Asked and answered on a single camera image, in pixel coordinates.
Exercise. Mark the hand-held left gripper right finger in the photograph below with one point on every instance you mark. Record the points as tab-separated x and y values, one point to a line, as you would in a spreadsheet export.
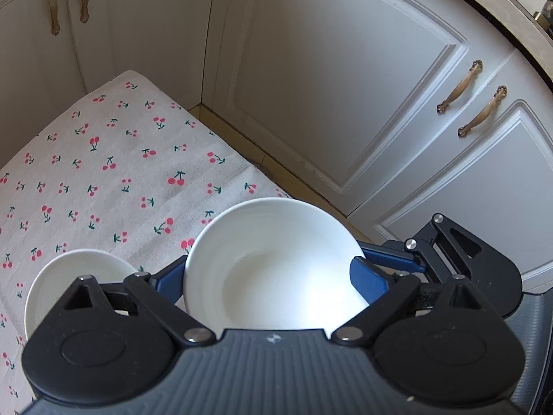
369	279

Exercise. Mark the white cabinet door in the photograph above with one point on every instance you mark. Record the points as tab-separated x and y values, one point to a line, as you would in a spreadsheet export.
488	190
337	73
26	73
147	21

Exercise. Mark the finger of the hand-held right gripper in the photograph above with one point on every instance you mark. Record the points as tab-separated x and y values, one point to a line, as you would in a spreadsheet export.
430	298
449	235

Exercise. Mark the white bowl with pink flowers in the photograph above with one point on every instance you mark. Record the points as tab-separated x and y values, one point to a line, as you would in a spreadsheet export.
268	276
73	276

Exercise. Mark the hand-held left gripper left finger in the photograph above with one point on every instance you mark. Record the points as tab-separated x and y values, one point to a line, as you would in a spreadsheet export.
168	281

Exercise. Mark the cherry-print tablecloth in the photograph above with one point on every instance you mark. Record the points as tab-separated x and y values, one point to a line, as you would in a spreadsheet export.
108	207

